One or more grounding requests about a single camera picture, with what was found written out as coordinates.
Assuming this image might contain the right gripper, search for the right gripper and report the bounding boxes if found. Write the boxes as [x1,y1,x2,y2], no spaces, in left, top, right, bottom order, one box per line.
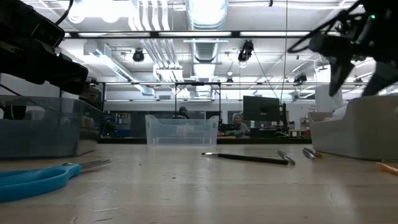
[309,29,398,96]

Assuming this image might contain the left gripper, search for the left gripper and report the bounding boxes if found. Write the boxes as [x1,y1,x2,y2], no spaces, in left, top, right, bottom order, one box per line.
[0,0,89,96]

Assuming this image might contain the white plastic bin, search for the white plastic bin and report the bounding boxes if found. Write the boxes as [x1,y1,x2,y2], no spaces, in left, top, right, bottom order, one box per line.
[307,95,398,162]

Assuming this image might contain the grey translucent plastic bin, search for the grey translucent plastic bin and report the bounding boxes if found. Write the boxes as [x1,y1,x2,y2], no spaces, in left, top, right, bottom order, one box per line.
[0,95,104,159]

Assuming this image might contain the blue-handled scissors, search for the blue-handled scissors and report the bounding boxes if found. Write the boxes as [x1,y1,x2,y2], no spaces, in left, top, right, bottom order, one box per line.
[0,159,111,203]

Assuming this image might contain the dark shelf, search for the dark shelf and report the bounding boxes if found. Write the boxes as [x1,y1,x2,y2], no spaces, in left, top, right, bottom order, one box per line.
[79,83,104,110]

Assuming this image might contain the white round column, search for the white round column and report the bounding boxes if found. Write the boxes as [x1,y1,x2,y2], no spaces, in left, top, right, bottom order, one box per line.
[315,85,344,113]

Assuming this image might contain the blue cabinet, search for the blue cabinet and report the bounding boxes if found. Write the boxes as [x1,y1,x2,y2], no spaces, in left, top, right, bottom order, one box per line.
[111,111,131,138]

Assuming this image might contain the red cart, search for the red cart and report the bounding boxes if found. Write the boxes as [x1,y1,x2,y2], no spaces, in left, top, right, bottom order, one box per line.
[300,116,312,138]

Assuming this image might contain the black monitor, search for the black monitor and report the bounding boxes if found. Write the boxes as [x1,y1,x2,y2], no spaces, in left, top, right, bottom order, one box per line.
[243,95,280,123]

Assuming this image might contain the person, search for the person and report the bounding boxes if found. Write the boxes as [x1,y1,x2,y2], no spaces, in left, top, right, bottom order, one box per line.
[231,112,251,139]
[172,106,190,119]

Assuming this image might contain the clear plastic bin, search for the clear plastic bin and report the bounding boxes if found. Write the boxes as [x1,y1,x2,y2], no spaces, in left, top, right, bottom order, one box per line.
[145,114,220,147]

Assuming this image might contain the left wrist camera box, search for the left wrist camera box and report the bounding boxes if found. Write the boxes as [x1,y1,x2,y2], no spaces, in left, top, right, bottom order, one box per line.
[29,17,66,48]

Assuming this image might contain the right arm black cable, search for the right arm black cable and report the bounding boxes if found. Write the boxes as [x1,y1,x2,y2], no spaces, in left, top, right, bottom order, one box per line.
[287,0,364,54]

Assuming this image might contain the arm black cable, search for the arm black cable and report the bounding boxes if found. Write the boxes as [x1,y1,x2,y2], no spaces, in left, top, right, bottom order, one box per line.
[54,0,75,26]
[287,0,364,54]

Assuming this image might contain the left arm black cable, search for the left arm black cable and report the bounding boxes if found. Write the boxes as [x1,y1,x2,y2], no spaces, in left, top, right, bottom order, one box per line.
[54,0,75,26]

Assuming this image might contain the black monitor post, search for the black monitor post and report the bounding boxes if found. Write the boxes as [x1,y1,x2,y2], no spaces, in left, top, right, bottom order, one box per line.
[280,101,289,135]

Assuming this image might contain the background black metal frame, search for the background black metal frame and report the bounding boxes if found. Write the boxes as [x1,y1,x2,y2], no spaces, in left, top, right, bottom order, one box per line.
[101,81,222,138]

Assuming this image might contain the round silver ventilation duct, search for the round silver ventilation duct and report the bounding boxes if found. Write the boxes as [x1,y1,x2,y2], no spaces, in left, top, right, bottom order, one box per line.
[185,0,229,98]

